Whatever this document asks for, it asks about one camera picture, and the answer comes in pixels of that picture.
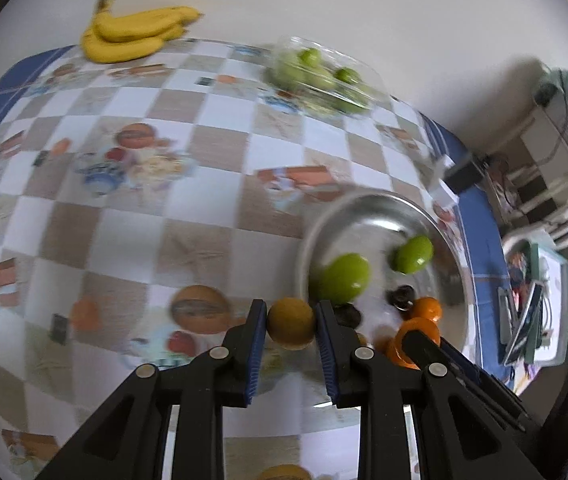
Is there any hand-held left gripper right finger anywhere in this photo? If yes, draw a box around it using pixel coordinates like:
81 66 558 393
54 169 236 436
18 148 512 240
316 300 547 480

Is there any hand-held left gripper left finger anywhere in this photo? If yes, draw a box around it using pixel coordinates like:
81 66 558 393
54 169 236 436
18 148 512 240
36 299 268 480

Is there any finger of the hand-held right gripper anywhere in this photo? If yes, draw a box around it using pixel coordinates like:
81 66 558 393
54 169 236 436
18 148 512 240
401 329 535 433

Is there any orange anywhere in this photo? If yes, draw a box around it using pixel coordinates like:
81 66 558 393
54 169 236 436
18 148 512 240
386 317 440 371
406 296 444 328

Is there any green apple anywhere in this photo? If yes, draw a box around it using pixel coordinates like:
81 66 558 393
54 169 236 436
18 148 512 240
390 235 435 276
311 252 372 303

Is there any dark plum with stem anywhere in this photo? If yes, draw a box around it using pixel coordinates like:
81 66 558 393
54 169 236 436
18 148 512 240
388 285 416 312

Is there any round metal bowl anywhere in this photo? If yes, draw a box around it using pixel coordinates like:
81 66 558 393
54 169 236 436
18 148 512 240
295 189 470 361

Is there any pile of small green fruits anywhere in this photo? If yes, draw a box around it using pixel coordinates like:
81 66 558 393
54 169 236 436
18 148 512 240
276 47 369 113

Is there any grey metal plate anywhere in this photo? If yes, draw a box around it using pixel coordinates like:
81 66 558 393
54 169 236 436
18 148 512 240
498 287 517 343

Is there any dark flat panel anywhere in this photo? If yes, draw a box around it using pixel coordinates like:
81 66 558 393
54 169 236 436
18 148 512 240
506 282 552 363

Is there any white plastic tray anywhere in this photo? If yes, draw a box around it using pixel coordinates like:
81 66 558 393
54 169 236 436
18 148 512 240
501 240 568 366

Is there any checkered printed tablecloth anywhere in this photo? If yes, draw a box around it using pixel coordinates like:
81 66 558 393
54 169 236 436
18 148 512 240
0 35 520 480

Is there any black power adapter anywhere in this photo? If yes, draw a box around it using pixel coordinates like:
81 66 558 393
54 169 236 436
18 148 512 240
443 157 487 196

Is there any clear plastic clamshell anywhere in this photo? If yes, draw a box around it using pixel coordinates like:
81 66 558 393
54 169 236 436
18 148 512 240
264 35 382 118

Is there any yellow banana bunch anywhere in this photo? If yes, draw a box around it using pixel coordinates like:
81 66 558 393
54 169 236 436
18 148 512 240
80 0 203 64

